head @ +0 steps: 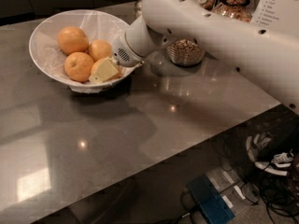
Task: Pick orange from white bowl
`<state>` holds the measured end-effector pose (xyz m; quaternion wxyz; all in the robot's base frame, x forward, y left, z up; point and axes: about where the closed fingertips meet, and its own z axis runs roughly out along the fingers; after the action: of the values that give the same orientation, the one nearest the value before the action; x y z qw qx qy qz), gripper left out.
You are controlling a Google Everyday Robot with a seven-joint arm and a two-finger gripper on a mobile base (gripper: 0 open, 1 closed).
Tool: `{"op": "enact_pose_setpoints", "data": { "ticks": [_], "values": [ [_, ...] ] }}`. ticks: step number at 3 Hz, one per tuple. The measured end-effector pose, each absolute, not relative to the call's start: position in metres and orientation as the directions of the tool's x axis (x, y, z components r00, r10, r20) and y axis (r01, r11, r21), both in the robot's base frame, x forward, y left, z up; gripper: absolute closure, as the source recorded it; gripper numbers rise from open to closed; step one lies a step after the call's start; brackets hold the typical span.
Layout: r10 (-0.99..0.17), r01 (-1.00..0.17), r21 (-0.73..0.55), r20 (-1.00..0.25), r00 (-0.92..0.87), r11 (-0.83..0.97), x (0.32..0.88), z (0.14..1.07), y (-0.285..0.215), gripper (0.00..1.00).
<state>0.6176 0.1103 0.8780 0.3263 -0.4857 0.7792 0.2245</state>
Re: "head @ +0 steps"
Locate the left glass cereal jar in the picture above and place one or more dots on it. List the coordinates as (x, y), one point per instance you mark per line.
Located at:
(138, 8)

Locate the white bowl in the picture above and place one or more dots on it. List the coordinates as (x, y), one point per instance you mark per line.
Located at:
(42, 61)

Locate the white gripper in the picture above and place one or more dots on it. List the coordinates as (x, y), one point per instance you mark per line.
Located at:
(122, 52)

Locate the middle glass cereal jar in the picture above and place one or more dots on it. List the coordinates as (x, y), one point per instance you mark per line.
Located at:
(185, 52)

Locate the glass cereal jar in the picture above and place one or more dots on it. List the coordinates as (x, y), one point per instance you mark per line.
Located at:
(233, 9)
(138, 8)
(185, 52)

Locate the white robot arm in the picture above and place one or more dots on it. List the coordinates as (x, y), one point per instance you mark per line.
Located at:
(267, 58)

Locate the white paper bowl liner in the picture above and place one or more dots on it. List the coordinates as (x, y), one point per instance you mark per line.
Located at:
(96, 25)

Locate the right glass cereal jar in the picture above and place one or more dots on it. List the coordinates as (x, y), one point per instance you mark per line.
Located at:
(233, 9)

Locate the blue box on floor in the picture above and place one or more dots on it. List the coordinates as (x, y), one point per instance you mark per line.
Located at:
(205, 196)

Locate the allergens info sign card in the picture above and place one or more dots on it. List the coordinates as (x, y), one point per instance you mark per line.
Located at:
(280, 15)

